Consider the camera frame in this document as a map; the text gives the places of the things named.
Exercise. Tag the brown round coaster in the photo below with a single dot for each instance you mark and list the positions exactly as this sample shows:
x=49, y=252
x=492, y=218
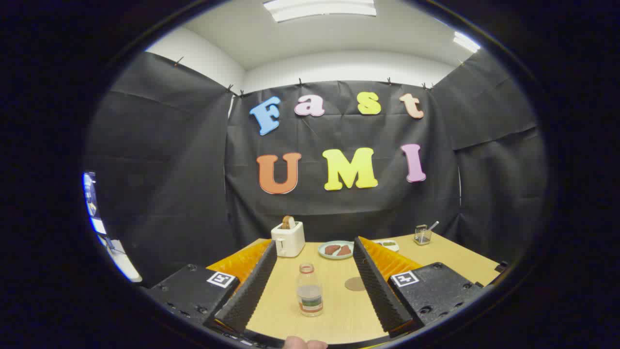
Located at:
x=354, y=284

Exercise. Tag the white toaster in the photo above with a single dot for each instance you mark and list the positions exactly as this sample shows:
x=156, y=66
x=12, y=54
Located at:
x=290, y=242

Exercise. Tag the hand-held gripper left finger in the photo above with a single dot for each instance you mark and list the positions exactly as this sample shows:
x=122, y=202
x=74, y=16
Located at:
x=252, y=291

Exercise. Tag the metal spoon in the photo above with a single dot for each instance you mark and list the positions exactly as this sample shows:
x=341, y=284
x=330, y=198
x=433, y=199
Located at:
x=433, y=225

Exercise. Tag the wooden table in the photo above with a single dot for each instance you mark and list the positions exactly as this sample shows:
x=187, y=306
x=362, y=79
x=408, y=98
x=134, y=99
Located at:
x=286, y=310

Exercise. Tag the small ceiling light panel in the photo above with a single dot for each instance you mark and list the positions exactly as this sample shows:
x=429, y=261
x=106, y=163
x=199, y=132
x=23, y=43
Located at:
x=466, y=42

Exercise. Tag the bread slice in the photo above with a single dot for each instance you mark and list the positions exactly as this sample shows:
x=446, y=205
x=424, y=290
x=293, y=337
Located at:
x=286, y=223

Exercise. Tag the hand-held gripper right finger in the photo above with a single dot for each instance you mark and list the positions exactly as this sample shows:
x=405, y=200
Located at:
x=378, y=291

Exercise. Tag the clear plastic juice bottle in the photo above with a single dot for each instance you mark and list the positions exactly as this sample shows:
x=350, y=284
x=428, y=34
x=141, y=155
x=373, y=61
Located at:
x=310, y=295

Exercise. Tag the light green plate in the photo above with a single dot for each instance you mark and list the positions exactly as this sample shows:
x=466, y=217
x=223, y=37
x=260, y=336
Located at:
x=322, y=252

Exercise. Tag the white divided condiment dish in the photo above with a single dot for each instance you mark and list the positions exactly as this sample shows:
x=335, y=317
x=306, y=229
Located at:
x=390, y=245

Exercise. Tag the brown meat piece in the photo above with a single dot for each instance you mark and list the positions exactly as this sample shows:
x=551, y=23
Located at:
x=345, y=251
x=332, y=249

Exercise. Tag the large ceiling light panel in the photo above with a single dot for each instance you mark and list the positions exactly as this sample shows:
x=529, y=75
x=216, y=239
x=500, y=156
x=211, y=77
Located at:
x=319, y=9

